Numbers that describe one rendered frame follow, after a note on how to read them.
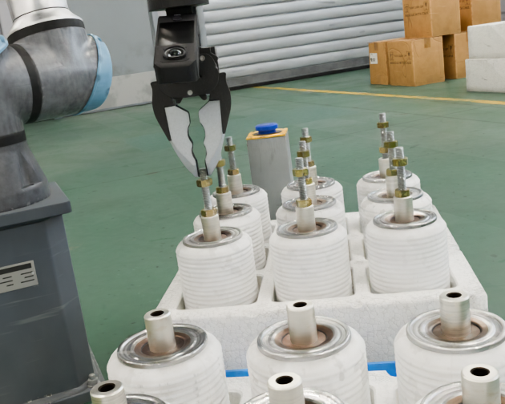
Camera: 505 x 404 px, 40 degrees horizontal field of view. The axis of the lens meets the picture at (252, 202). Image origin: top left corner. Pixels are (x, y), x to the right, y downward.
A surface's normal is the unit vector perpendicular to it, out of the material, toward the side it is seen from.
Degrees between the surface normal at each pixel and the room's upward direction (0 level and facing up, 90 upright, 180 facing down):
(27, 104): 118
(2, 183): 72
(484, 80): 90
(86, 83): 102
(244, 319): 90
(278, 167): 90
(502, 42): 90
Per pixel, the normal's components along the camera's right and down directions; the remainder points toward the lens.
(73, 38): 0.77, -0.18
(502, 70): -0.91, 0.21
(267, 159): -0.11, 0.25
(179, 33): -0.06, -0.75
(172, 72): 0.06, 0.66
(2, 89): 0.70, 0.09
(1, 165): 0.54, -0.18
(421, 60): 0.36, 0.18
